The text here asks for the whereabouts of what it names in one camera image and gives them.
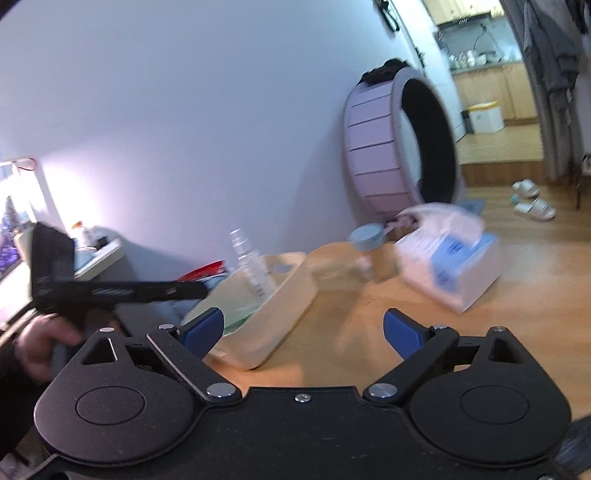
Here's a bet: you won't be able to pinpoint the white slipper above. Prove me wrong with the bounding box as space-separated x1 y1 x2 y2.
512 179 541 199
514 198 557 223

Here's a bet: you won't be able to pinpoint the white desk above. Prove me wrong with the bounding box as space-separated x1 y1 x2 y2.
73 240 126 279

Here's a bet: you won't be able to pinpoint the cream plastic basket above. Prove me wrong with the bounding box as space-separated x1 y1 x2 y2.
182 251 320 372

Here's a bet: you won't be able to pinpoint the blue and white tissue pack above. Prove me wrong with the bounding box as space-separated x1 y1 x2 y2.
393 202 502 315

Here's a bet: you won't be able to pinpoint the clear spray bottle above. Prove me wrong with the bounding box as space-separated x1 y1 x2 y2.
229 228 278 302

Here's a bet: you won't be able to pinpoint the toothpick jar with blue lid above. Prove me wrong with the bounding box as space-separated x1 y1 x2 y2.
348 222 403 284

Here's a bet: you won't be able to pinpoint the person's left hand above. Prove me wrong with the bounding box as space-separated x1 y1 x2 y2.
15 318 87 382

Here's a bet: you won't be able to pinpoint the dishes on kitchen counter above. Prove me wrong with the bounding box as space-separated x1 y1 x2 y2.
445 48 502 71

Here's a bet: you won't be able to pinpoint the purple cat wheel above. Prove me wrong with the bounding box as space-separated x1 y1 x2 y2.
342 66 488 228

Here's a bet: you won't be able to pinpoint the grey hanging jacket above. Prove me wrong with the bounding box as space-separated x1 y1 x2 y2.
522 0 583 94

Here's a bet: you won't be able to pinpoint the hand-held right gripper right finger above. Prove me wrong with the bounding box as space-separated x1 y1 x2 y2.
363 308 539 407

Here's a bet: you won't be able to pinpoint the person's left forearm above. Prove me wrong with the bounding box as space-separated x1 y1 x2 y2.
0 337 47 460

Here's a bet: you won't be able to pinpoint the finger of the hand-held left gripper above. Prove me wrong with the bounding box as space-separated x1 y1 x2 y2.
74 281 209 305

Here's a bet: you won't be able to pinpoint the wooden kitchen cabinet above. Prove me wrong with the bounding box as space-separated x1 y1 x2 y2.
451 62 539 123

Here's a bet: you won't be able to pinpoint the black cloth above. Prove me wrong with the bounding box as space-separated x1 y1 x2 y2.
359 58 408 86

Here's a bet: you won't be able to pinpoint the white box with yellow lid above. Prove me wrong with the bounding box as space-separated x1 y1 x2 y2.
464 101 505 135

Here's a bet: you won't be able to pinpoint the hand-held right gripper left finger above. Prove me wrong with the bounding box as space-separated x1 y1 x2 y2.
81 307 243 404

